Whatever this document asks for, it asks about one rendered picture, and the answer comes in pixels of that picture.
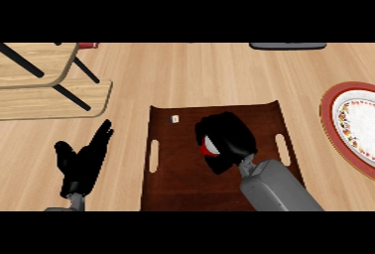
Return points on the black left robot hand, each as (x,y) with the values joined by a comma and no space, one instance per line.
(79,162)

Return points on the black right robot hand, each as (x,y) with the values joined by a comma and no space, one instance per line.
(229,135)

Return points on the red and white can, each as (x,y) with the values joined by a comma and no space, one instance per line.
(209,147)

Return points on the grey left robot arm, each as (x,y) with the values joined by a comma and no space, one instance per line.
(68,203)

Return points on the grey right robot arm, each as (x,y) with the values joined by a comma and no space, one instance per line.
(273,187)

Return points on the dark brown wooden tray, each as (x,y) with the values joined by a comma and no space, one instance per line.
(184,178)

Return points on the red rimmed white plate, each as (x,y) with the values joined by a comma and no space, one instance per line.
(358,122)

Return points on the pale wooden tiered shelf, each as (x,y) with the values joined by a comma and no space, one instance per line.
(34,86)

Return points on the dark grey flat object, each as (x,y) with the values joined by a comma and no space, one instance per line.
(288,46)

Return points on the red object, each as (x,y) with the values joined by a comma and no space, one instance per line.
(88,45)

